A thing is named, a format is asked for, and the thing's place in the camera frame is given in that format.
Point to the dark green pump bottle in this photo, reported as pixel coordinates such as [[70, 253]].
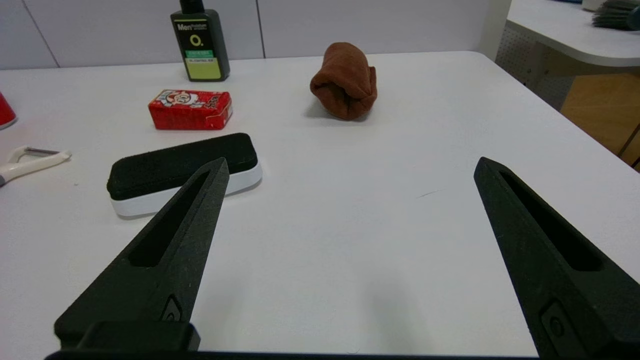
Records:
[[202, 45]]

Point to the black white board eraser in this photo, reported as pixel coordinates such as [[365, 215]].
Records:
[[175, 162]]

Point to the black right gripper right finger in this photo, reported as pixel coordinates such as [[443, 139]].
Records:
[[545, 280]]

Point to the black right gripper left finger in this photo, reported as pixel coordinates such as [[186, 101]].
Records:
[[165, 270]]

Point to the red cartoon snack box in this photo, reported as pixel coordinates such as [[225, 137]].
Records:
[[187, 112]]

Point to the brown towel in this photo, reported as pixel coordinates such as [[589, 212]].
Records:
[[345, 82]]

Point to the white side table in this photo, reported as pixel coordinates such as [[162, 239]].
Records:
[[565, 35]]

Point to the white vegetable peeler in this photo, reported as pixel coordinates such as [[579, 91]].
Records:
[[30, 165]]

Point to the red drink can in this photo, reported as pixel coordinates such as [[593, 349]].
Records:
[[5, 112]]

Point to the black bristle brush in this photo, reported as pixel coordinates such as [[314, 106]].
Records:
[[617, 15]]

